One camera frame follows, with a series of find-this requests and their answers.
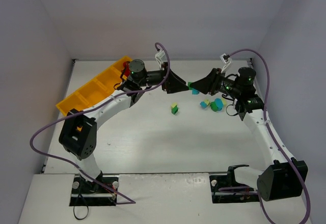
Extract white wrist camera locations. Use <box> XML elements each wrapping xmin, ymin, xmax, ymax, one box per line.
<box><xmin>220</xmin><ymin>53</ymin><xmax>232</xmax><ymax>73</ymax></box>
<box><xmin>155</xmin><ymin>49</ymin><xmax>167</xmax><ymax>70</ymax></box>

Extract dark green lego brick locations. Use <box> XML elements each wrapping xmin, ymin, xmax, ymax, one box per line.
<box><xmin>171</xmin><ymin>107</ymin><xmax>178</xmax><ymax>115</ymax></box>

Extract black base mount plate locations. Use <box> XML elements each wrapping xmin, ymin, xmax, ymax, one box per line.
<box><xmin>69</xmin><ymin>175</ymin><xmax>117</xmax><ymax>207</ymax></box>
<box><xmin>209</xmin><ymin>175</ymin><xmax>259</xmax><ymax>204</ymax></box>

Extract yellow four-compartment sorting tray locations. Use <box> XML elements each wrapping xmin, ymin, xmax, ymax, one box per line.
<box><xmin>56</xmin><ymin>56</ymin><xmax>132</xmax><ymax>116</ymax></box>

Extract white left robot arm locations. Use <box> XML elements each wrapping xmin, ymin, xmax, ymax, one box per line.
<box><xmin>59</xmin><ymin>58</ymin><xmax>188</xmax><ymax>193</ymax></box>

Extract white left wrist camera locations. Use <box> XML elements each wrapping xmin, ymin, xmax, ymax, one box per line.
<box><xmin>155</xmin><ymin>49</ymin><xmax>167</xmax><ymax>70</ymax></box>

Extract cyan rounded lego piece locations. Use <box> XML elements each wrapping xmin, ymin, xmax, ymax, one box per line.
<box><xmin>214</xmin><ymin>98</ymin><xmax>224</xmax><ymax>108</ymax></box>

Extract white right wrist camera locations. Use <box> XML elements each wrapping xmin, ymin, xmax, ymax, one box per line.
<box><xmin>220</xmin><ymin>53</ymin><xmax>232</xmax><ymax>73</ymax></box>

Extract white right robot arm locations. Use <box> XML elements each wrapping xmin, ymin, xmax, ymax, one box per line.
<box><xmin>190</xmin><ymin>67</ymin><xmax>308</xmax><ymax>201</ymax></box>

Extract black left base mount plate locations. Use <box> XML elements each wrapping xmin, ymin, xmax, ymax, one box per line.
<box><xmin>69</xmin><ymin>175</ymin><xmax>117</xmax><ymax>207</ymax></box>

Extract green rounded lego piece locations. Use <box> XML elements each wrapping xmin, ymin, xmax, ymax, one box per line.
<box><xmin>210</xmin><ymin>102</ymin><xmax>222</xmax><ymax>112</ymax></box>

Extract pale yellow lego at right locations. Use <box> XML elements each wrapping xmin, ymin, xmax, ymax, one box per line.
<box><xmin>221</xmin><ymin>98</ymin><xmax>228</xmax><ymax>106</ymax></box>

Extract cyan small lego brick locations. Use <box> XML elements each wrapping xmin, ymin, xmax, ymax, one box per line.
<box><xmin>200</xmin><ymin>101</ymin><xmax>208</xmax><ymax>108</ymax></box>

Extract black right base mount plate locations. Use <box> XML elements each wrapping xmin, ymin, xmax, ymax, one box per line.
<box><xmin>209</xmin><ymin>175</ymin><xmax>259</xmax><ymax>204</ymax></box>

